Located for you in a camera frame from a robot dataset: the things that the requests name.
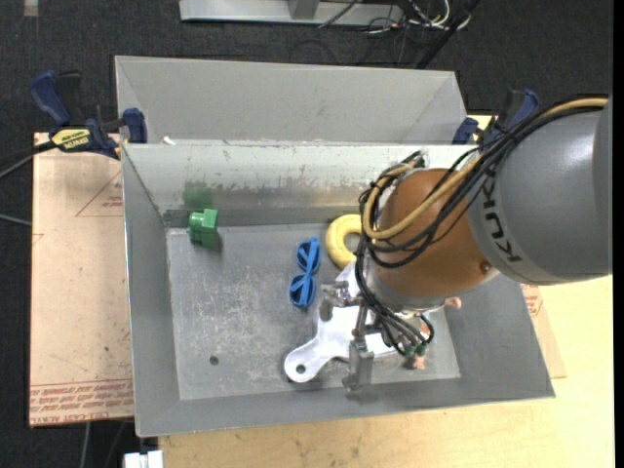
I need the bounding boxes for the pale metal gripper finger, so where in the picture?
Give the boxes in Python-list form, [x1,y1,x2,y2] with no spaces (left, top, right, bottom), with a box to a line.
[319,283,350,322]
[340,339,375,395]

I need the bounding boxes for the blue sunglasses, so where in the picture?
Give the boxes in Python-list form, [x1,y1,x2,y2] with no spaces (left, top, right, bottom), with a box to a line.
[288,236,323,310]

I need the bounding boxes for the pink toy figure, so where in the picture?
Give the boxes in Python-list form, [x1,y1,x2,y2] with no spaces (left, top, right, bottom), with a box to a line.
[406,295,462,371]

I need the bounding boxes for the grey metal bin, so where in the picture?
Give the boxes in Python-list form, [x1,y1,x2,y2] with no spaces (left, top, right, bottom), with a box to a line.
[114,55,557,439]

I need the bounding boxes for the green toy block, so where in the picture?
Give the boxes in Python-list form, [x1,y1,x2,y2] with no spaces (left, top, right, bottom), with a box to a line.
[187,208,219,249]

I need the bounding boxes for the brown cardboard board, red print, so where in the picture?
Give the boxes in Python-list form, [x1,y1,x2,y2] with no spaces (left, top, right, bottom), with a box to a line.
[28,132,567,429]

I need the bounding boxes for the yellow ring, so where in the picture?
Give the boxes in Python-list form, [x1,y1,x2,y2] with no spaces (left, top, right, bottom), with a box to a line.
[325,214,365,269]

